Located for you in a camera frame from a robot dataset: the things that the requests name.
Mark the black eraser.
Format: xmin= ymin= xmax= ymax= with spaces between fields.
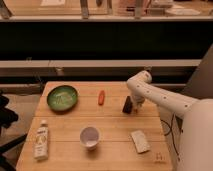
xmin=122 ymin=96 xmax=132 ymax=114

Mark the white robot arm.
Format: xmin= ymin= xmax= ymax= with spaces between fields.
xmin=126 ymin=70 xmax=213 ymax=171

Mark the orange carrot toy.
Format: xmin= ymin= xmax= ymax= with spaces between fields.
xmin=98 ymin=90 xmax=105 ymax=105

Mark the white sponge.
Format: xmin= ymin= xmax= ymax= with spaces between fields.
xmin=131 ymin=130 xmax=150 ymax=153

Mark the white paper cup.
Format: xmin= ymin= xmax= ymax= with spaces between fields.
xmin=80 ymin=126 xmax=100 ymax=150

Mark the green bowl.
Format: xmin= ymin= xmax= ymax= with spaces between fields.
xmin=47 ymin=85 xmax=78 ymax=111

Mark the white plastic bottle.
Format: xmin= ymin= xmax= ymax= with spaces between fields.
xmin=34 ymin=120 xmax=49 ymax=161

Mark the black chair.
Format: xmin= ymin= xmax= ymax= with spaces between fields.
xmin=0 ymin=93 xmax=27 ymax=171

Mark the black cable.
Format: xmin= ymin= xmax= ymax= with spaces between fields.
xmin=160 ymin=114 xmax=183 ymax=158

